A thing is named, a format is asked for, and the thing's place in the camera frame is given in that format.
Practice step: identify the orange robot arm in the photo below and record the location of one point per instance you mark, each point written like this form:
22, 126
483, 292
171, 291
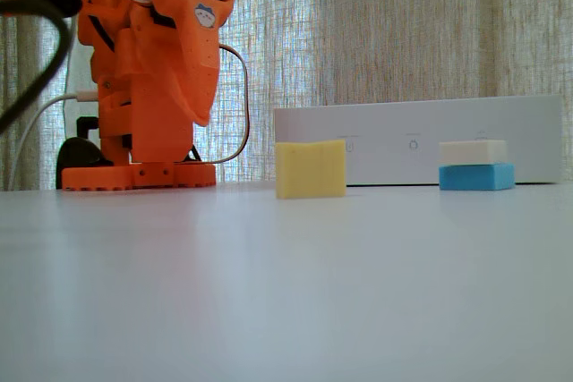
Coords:
161, 131

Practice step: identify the blue foam cuboid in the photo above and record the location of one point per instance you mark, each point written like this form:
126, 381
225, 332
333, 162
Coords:
474, 177

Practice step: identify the white cardboard box bin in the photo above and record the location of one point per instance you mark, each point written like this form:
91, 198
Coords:
394, 163

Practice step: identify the black table clamp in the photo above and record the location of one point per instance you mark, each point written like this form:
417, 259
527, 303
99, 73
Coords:
76, 149

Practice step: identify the white foam cuboid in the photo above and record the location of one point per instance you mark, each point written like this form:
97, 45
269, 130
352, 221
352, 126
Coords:
472, 151

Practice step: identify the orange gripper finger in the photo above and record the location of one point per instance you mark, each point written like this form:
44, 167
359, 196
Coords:
197, 51

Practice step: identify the orange robot base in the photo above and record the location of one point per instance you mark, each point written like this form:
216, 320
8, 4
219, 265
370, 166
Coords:
112, 176

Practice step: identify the yellow foam cuboid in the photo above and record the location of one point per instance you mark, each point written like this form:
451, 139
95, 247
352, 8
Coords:
309, 172

